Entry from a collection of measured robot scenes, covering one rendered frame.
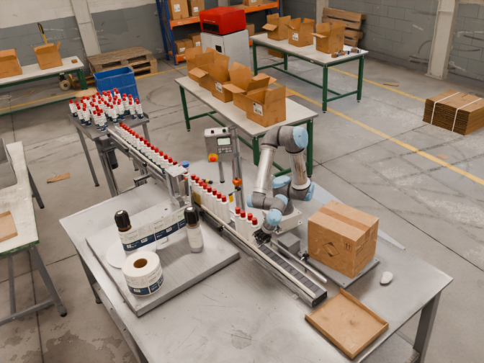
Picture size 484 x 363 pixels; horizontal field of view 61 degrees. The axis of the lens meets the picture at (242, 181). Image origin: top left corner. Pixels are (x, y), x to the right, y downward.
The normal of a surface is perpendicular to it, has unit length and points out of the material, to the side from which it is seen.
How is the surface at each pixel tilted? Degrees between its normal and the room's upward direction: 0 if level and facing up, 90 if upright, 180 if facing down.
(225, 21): 90
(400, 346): 0
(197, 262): 0
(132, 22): 90
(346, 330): 0
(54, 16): 90
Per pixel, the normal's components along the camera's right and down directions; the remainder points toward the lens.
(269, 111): 0.57, 0.40
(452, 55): -0.88, 0.32
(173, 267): -0.08, -0.84
